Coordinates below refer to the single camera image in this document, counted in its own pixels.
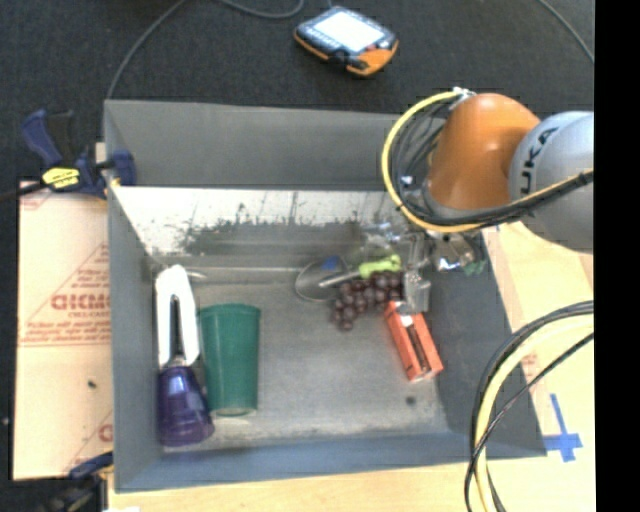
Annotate orange box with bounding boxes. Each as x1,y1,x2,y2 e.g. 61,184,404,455
383,299,445,384

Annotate purple toy grapes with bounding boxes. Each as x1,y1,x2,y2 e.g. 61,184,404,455
328,272,404,333

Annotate grey metal bin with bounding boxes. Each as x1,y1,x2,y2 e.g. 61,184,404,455
102,98,547,494

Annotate green plastic cup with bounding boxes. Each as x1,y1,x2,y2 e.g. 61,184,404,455
198,303,263,418

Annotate brown cardboard board red print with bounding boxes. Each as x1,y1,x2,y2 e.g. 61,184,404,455
12,179,115,481

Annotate metal scoop with green handle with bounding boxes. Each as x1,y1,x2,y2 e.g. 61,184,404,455
294,254,404,304

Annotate purple bottle with white handle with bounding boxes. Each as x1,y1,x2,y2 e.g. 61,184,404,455
153,264,216,448

